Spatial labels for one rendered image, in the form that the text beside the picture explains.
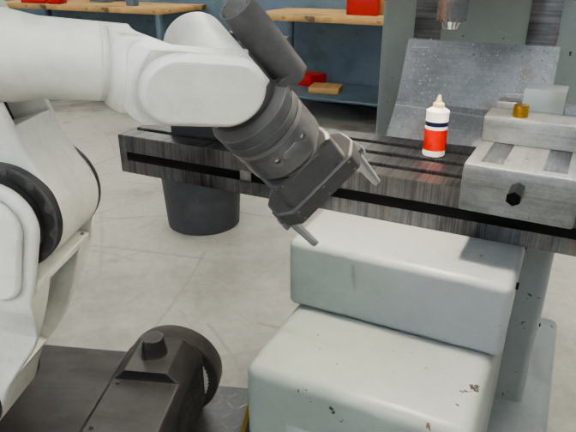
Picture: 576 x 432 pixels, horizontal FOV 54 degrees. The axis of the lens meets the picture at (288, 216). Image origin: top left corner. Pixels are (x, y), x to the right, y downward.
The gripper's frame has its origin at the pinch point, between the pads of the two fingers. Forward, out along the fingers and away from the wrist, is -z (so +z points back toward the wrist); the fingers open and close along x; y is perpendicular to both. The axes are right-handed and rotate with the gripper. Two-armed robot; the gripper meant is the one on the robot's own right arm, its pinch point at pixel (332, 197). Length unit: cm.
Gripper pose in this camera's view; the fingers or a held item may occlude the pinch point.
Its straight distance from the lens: 68.7
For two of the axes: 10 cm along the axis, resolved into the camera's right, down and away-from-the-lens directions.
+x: 7.1, -7.1, -0.4
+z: -5.3, -4.9, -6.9
